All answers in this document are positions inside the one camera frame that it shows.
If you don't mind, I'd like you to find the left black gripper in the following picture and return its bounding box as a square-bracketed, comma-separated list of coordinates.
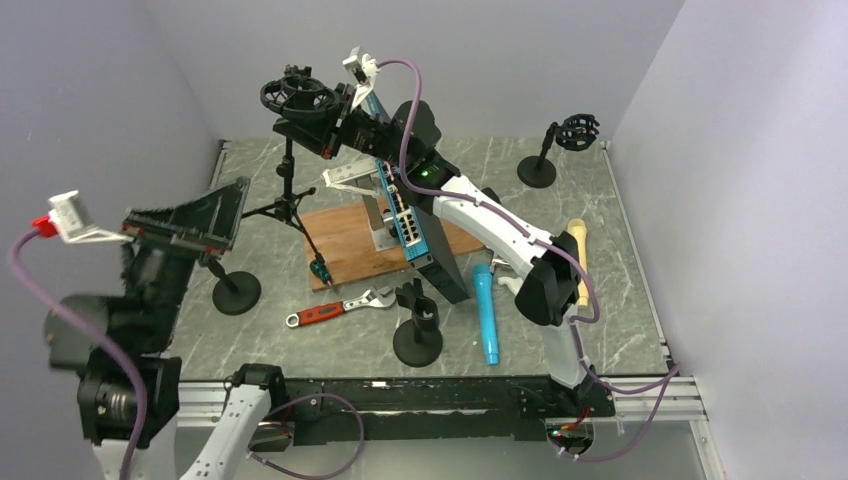
[121, 171, 252, 347]

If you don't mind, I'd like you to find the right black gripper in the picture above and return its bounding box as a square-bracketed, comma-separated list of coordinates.
[276, 82, 412, 169]

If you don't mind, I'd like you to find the black tripod mic stand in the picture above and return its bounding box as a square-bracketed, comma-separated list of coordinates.
[241, 64, 329, 268]

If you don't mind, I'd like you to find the black round-base mic stand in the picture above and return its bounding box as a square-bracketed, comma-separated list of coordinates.
[199, 257, 262, 316]

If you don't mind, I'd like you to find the blue microphone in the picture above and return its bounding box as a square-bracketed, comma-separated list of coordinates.
[472, 264, 500, 366]

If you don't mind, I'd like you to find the black stand of green microphone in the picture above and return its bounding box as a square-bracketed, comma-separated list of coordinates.
[392, 278, 443, 368]

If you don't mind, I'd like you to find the black stand with shock mount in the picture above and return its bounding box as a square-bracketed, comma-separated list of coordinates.
[516, 113, 602, 189]

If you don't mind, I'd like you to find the beige microphone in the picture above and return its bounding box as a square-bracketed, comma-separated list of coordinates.
[567, 218, 590, 307]

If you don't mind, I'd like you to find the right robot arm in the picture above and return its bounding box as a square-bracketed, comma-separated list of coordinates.
[260, 76, 600, 415]

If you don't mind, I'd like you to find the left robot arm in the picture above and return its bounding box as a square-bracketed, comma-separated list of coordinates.
[40, 177, 262, 479]

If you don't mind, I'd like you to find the wooden board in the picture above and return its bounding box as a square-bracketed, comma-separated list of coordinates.
[301, 200, 484, 292]

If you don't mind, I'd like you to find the chrome faucet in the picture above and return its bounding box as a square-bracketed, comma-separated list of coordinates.
[489, 257, 511, 275]

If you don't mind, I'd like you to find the white plastic faucet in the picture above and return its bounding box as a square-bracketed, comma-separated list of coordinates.
[497, 276, 523, 295]

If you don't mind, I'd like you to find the metal bracket holder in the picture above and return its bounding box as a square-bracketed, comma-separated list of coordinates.
[321, 158, 399, 252]

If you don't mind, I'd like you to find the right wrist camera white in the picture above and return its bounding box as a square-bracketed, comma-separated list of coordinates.
[342, 46, 379, 107]

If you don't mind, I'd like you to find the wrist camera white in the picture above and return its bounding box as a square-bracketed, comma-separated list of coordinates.
[31, 190, 132, 244]
[342, 46, 379, 107]

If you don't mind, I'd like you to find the green handle screwdriver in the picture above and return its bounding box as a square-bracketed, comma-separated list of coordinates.
[309, 259, 336, 290]

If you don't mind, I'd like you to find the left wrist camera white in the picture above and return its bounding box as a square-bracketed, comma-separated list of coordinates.
[31, 190, 132, 244]

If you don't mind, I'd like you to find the blue black network switch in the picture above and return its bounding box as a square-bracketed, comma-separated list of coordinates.
[374, 159, 470, 304]

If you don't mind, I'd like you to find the adjustable wrench red handle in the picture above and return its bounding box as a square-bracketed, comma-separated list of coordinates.
[285, 287, 396, 329]

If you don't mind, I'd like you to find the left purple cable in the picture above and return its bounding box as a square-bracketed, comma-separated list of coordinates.
[7, 228, 150, 480]

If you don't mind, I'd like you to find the aluminium frame rail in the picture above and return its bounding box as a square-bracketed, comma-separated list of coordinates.
[165, 377, 727, 480]

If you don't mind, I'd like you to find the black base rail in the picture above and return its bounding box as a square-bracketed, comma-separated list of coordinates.
[256, 375, 616, 451]

